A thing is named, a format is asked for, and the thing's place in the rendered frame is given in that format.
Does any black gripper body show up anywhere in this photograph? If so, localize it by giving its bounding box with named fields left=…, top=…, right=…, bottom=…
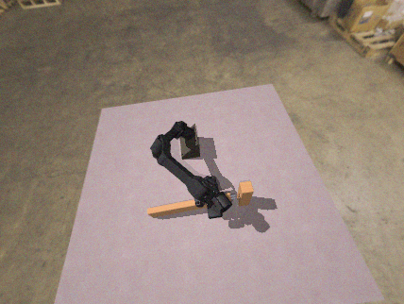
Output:
left=207, top=177, right=223, bottom=219

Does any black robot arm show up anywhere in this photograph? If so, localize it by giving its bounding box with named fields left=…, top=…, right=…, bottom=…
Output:
left=150, top=121, right=232, bottom=213

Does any brown wooden board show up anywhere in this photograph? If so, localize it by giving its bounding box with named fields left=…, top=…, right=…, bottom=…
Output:
left=147, top=193, right=235, bottom=217

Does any wooden post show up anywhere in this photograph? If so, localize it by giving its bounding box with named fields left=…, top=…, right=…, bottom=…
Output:
left=237, top=181, right=254, bottom=206

